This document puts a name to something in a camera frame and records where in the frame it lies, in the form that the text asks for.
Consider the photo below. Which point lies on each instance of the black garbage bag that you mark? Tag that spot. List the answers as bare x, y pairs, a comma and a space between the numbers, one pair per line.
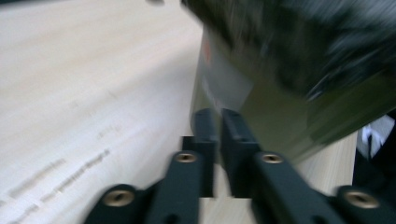
295, 40

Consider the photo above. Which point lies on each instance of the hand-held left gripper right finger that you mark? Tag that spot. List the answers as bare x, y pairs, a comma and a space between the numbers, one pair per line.
238, 143

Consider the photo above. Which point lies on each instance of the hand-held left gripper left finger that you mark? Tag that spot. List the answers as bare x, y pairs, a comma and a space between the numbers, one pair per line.
204, 137

